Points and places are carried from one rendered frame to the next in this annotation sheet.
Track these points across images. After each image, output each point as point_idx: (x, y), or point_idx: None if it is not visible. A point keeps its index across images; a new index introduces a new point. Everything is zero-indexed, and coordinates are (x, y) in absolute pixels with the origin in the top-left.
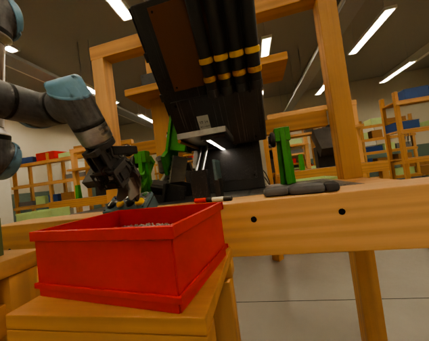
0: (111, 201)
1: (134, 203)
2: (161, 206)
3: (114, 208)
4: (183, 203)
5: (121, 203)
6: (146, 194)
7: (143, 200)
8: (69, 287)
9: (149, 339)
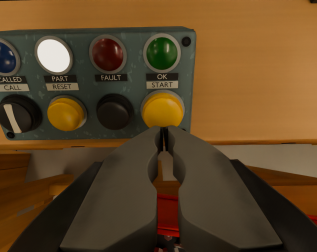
0: (6, 107)
1: (135, 113)
2: (189, 24)
3: (46, 126)
4: (271, 10)
5: (77, 122)
6: (174, 60)
7: (182, 111)
8: None
9: None
